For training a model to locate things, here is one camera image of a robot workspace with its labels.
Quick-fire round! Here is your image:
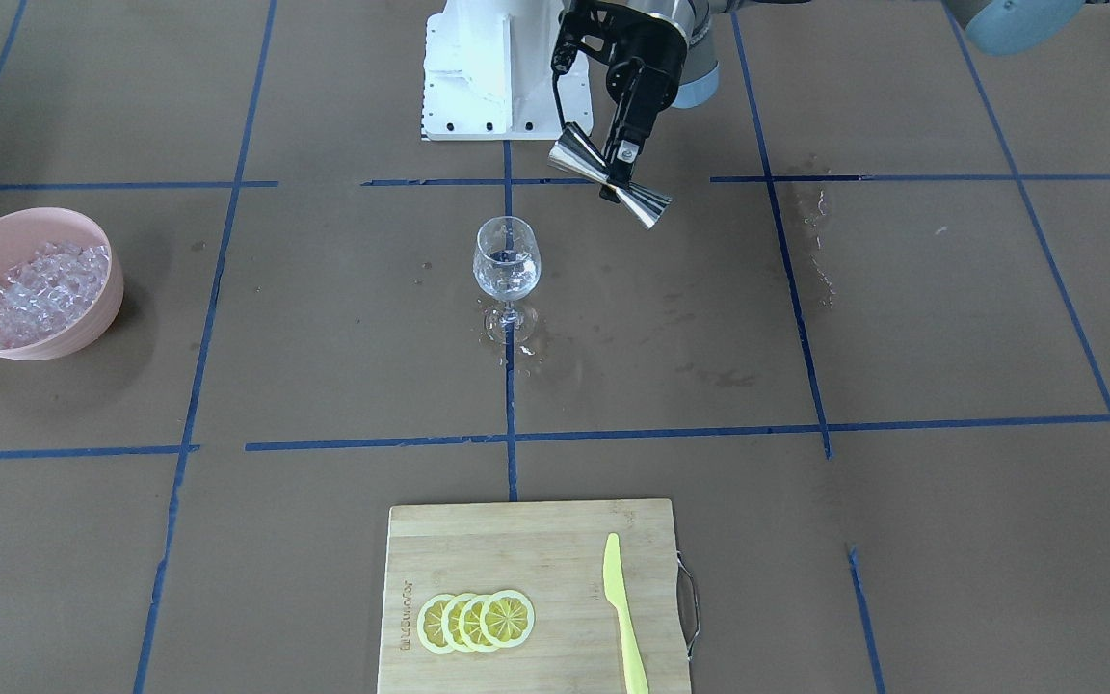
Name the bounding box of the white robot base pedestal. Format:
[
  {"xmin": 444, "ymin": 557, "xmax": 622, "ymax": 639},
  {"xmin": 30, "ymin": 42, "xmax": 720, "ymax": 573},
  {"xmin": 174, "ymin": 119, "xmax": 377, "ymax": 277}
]
[{"xmin": 420, "ymin": 1, "xmax": 594, "ymax": 142}]

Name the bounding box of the black camera cable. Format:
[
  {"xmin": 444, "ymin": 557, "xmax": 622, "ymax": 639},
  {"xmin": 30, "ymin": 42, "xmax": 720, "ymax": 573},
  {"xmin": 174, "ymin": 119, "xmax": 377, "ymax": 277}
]
[{"xmin": 549, "ymin": 53, "xmax": 577, "ymax": 145}]

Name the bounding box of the pile of clear ice cubes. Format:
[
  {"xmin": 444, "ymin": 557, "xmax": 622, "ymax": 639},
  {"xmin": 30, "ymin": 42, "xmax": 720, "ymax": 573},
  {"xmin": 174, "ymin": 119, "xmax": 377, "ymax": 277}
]
[{"xmin": 0, "ymin": 241, "xmax": 111, "ymax": 350}]

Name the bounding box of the pink bowl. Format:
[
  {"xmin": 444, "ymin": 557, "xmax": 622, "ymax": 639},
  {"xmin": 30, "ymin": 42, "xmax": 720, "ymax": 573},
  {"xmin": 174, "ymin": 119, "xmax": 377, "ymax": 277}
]
[{"xmin": 0, "ymin": 207, "xmax": 124, "ymax": 361}]

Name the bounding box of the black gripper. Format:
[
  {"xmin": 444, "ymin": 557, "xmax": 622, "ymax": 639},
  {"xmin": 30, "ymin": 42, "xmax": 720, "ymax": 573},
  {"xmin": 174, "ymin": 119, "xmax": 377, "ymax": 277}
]
[{"xmin": 602, "ymin": 17, "xmax": 688, "ymax": 190}]

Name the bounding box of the bamboo cutting board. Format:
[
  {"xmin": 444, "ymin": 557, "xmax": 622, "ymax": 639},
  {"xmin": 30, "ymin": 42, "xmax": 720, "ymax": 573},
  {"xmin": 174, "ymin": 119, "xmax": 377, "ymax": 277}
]
[{"xmin": 376, "ymin": 499, "xmax": 692, "ymax": 693}]

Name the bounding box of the lemon slice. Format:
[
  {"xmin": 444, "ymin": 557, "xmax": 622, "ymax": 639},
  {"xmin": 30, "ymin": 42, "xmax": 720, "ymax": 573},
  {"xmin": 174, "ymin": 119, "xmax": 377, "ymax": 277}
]
[
  {"xmin": 440, "ymin": 593, "xmax": 480, "ymax": 652},
  {"xmin": 418, "ymin": 594, "xmax": 457, "ymax": 654},
  {"xmin": 480, "ymin": 589, "xmax": 536, "ymax": 648},
  {"xmin": 457, "ymin": 594, "xmax": 500, "ymax": 652}
]

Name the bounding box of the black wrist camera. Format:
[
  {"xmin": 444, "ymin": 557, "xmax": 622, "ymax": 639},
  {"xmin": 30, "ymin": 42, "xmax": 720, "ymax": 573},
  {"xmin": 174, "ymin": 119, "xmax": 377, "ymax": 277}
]
[{"xmin": 549, "ymin": 1, "xmax": 625, "ymax": 76}]

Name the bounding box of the clear wine glass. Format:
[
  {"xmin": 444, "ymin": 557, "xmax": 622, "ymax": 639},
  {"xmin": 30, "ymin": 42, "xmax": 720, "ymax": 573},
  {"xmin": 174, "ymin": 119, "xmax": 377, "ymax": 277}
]
[{"xmin": 474, "ymin": 217, "xmax": 542, "ymax": 344}]

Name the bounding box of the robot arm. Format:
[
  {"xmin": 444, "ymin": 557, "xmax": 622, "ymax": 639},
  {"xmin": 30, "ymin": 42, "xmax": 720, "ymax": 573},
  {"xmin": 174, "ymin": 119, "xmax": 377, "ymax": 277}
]
[{"xmin": 674, "ymin": 1, "xmax": 1110, "ymax": 183}]

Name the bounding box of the steel double jigger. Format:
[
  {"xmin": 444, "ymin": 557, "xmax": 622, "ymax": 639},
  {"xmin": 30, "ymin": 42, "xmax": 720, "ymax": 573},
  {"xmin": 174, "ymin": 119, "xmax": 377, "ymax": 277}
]
[{"xmin": 547, "ymin": 122, "xmax": 673, "ymax": 229}]

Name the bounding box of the yellow plastic knife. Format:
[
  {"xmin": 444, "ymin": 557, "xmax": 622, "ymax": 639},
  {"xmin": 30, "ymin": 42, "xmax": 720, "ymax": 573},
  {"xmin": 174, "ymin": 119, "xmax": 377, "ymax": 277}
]
[{"xmin": 601, "ymin": 532, "xmax": 650, "ymax": 693}]

